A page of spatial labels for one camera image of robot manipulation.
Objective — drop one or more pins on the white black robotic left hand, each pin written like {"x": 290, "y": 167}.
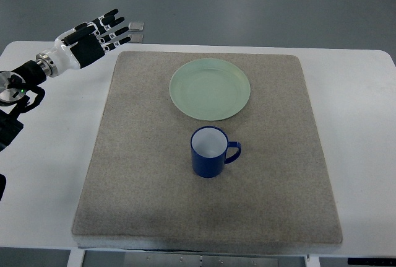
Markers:
{"x": 84, "y": 44}

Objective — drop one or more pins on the blue mug white inside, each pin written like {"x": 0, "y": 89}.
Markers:
{"x": 211, "y": 150}

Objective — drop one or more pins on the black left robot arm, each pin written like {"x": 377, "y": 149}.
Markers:
{"x": 21, "y": 89}

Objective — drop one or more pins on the lower metal floor plate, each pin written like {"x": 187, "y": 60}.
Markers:
{"x": 136, "y": 38}

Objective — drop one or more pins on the metal floor plate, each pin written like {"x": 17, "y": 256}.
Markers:
{"x": 136, "y": 38}
{"x": 136, "y": 26}

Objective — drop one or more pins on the upper metal floor plate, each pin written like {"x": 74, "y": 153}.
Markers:
{"x": 136, "y": 26}

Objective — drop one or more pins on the light green plate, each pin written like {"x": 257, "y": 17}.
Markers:
{"x": 209, "y": 89}

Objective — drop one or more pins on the beige felt mat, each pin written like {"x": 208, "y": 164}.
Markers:
{"x": 141, "y": 192}

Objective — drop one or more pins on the grey metal frame panel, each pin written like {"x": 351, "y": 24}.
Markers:
{"x": 108, "y": 258}

